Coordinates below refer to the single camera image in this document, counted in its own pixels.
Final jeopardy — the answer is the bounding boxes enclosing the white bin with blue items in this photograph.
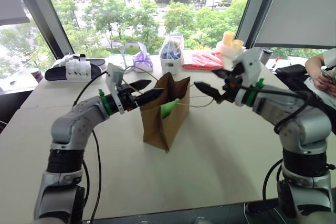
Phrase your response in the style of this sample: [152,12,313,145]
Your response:
[159,34,185,76]

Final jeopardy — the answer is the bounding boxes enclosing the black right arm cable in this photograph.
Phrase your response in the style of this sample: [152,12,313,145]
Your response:
[240,84,314,134]
[262,158,285,205]

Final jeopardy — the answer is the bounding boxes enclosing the metal stand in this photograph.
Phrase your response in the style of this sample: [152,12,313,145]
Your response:
[117,42,128,70]

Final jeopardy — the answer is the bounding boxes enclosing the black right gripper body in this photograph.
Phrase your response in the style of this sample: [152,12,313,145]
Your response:
[222,63,245,103]

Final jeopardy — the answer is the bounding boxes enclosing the paper cup with red print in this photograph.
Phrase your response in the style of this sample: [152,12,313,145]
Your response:
[29,67,44,84]

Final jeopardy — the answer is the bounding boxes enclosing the short yellow cup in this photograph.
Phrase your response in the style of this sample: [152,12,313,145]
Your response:
[231,39,245,50]

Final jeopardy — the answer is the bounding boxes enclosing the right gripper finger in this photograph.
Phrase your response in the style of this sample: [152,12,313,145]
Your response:
[193,81,227,104]
[211,68,235,79]

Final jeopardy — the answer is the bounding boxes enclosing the grey cylindrical bottle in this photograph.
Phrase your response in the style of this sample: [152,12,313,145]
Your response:
[259,48,274,67]

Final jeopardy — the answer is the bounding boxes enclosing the smartphone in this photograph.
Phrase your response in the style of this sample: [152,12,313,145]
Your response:
[321,67,336,81]

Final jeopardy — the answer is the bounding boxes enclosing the purple tissue pack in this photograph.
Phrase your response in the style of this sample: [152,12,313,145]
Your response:
[132,42,154,73]

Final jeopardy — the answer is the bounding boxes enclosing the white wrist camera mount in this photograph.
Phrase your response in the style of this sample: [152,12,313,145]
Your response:
[232,48,263,107]
[104,62,125,115]

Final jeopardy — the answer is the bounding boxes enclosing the black bag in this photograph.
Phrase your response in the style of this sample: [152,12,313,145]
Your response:
[274,63,336,135]

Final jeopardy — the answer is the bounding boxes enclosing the white crumpled plastic bag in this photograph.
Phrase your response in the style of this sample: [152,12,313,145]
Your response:
[51,53,80,68]

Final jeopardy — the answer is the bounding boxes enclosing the person hand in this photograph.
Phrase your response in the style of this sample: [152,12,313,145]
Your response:
[313,70,335,91]

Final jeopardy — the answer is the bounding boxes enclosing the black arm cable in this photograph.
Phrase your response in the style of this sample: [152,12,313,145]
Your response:
[240,84,314,134]
[262,158,285,205]
[72,70,109,222]

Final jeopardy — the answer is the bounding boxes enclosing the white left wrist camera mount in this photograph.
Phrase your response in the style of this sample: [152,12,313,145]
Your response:
[104,62,125,115]

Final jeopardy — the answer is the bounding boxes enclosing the black slipper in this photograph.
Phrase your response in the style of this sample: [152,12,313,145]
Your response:
[44,58,108,82]

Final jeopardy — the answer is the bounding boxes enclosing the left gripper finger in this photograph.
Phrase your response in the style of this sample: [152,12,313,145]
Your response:
[135,88,165,108]
[128,79,153,95]

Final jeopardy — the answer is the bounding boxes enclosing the red plastic package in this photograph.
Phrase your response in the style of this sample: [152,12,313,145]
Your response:
[182,50,224,71]

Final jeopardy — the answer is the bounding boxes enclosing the white small bottle set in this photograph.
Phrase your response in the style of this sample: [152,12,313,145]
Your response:
[65,54,91,81]

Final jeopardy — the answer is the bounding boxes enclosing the brown paper bag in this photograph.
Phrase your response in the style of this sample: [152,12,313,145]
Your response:
[122,66,214,153]

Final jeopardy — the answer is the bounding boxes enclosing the green plush toy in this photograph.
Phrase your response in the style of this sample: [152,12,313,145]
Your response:
[160,98,182,120]

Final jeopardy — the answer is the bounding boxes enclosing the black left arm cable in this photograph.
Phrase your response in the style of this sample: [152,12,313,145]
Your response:
[72,70,109,222]

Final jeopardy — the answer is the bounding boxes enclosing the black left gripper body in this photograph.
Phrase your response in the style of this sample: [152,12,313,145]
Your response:
[117,84,140,112]

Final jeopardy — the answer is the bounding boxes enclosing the tall yellow cup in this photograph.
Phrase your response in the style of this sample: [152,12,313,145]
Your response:
[222,30,236,48]

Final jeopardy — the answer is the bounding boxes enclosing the person white clothing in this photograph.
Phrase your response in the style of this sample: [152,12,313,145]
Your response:
[303,47,336,103]

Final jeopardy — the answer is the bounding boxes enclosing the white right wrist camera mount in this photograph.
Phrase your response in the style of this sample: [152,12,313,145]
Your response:
[232,48,263,107]

